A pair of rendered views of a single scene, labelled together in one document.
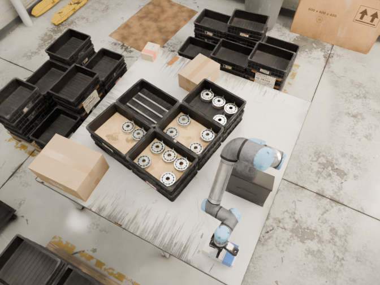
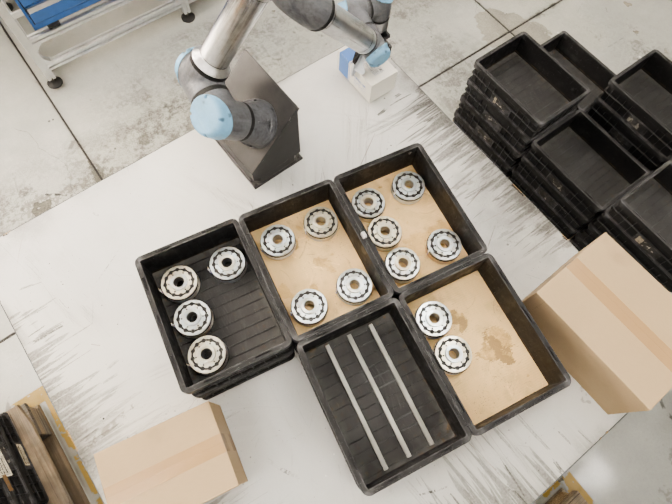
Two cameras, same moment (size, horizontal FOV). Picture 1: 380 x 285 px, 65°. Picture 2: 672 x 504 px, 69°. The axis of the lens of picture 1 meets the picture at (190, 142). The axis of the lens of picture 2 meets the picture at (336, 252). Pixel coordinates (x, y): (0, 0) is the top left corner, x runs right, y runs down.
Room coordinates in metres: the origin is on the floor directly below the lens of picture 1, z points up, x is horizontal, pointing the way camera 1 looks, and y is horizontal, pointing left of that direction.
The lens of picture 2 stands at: (1.61, 0.22, 2.18)
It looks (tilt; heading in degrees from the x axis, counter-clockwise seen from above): 68 degrees down; 200
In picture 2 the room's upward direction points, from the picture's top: 5 degrees clockwise
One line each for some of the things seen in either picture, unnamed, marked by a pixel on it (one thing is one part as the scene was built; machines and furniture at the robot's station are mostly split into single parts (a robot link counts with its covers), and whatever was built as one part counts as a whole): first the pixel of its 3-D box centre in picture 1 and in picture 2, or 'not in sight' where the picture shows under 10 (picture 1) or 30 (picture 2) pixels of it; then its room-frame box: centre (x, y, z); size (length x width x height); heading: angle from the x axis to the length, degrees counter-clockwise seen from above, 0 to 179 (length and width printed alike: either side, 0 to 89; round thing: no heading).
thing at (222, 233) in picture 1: (221, 234); (379, 1); (0.39, -0.15, 1.08); 0.09 x 0.08 x 0.11; 143
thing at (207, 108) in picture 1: (213, 106); (215, 306); (1.41, -0.19, 0.87); 0.40 x 0.30 x 0.11; 51
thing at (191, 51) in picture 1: (198, 56); not in sight; (2.62, -0.13, 0.26); 0.40 x 0.30 x 0.23; 61
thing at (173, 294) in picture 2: (230, 108); (179, 282); (1.39, -0.32, 0.86); 0.10 x 0.10 x 0.01
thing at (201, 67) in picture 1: (199, 75); (174, 468); (1.82, -0.10, 0.78); 0.30 x 0.22 x 0.16; 140
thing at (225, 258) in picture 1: (221, 250); (366, 69); (0.38, -0.17, 0.76); 0.20 x 0.12 x 0.09; 61
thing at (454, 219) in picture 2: (162, 162); (405, 222); (0.95, 0.19, 0.87); 0.40 x 0.30 x 0.11; 51
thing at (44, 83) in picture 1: (53, 87); not in sight; (2.17, 1.43, 0.31); 0.40 x 0.30 x 0.34; 151
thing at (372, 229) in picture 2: (169, 155); (384, 231); (1.00, 0.15, 0.86); 0.10 x 0.10 x 0.01
